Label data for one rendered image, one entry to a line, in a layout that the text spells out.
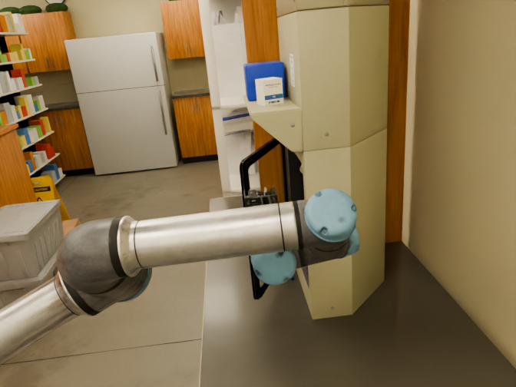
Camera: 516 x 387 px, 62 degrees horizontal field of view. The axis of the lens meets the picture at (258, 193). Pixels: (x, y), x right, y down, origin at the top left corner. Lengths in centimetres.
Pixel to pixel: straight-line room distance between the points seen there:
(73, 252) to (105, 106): 542
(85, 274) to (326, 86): 62
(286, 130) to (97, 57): 517
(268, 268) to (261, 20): 80
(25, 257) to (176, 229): 247
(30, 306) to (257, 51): 89
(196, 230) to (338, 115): 49
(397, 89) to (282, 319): 78
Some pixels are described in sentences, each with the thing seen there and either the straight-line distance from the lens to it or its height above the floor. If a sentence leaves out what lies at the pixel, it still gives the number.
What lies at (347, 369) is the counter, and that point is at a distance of 107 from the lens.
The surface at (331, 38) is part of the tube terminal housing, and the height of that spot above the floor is 165.
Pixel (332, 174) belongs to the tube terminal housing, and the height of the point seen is 135.
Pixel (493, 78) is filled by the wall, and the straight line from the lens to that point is 111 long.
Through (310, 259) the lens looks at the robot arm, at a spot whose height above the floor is 130.
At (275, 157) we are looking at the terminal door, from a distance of 123.
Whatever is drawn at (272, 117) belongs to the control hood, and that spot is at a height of 150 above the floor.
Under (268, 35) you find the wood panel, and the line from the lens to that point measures 132.
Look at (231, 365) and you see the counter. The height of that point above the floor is 94.
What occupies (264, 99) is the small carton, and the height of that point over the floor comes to 153.
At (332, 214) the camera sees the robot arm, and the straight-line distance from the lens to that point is 61.
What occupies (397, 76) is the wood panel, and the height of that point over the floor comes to 151.
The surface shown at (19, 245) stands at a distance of 304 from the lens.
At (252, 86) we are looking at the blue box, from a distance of 114.
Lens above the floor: 168
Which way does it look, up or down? 21 degrees down
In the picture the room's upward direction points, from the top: 5 degrees counter-clockwise
